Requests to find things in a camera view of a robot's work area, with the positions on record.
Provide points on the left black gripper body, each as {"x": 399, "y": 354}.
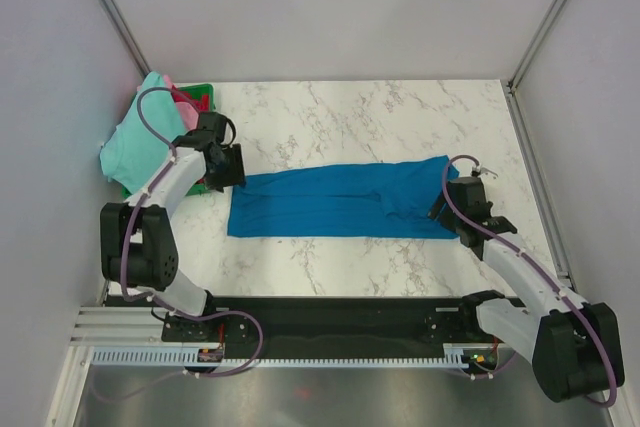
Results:
{"x": 230, "y": 172}

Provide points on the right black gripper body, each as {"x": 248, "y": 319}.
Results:
{"x": 447, "y": 216}

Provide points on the green plastic bin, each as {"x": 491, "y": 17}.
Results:
{"x": 133, "y": 154}

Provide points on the blue t shirt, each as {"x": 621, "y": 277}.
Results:
{"x": 377, "y": 200}

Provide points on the teal t shirt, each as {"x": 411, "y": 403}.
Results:
{"x": 133, "y": 154}

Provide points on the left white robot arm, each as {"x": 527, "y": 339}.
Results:
{"x": 138, "y": 248}

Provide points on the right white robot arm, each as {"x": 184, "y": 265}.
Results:
{"x": 572, "y": 345}

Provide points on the pink t shirt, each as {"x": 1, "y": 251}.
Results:
{"x": 188, "y": 113}

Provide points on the dark red t shirt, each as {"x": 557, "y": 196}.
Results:
{"x": 200, "y": 96}

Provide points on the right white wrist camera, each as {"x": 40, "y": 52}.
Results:
{"x": 479, "y": 169}

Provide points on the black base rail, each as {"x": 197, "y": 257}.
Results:
{"x": 353, "y": 327}

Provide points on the white slotted cable duct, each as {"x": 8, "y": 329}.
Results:
{"x": 200, "y": 357}

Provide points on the right aluminium frame post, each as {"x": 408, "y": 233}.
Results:
{"x": 544, "y": 29}

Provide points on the aluminium frame post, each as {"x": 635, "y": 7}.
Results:
{"x": 544, "y": 29}
{"x": 126, "y": 36}

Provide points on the aluminium front rail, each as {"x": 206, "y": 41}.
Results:
{"x": 497, "y": 317}

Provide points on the left aluminium frame post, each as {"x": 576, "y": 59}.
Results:
{"x": 126, "y": 36}

